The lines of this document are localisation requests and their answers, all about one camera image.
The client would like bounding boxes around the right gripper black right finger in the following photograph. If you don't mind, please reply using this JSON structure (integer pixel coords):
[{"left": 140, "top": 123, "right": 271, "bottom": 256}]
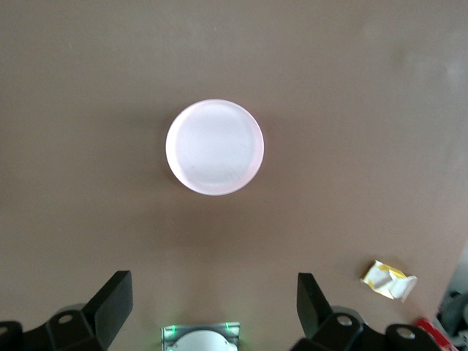
[{"left": 292, "top": 272, "right": 445, "bottom": 351}]

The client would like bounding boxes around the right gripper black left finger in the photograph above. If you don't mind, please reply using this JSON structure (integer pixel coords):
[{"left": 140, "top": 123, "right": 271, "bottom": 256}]
[{"left": 0, "top": 270, "right": 134, "bottom": 351}]

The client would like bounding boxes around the crumpled yellow white wrapper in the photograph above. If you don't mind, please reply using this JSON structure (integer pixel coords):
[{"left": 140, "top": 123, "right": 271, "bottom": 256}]
[{"left": 360, "top": 259, "right": 418, "bottom": 304}]

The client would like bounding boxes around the small red packet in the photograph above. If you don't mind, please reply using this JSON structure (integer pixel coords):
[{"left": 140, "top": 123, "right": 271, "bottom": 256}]
[{"left": 414, "top": 317, "right": 453, "bottom": 348}]

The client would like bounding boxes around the white round plate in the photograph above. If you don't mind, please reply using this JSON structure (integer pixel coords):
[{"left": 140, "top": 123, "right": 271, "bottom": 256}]
[{"left": 165, "top": 98, "right": 265, "bottom": 197}]

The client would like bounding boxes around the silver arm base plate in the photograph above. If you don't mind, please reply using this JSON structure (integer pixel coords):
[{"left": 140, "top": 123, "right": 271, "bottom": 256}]
[{"left": 160, "top": 321, "right": 241, "bottom": 351}]

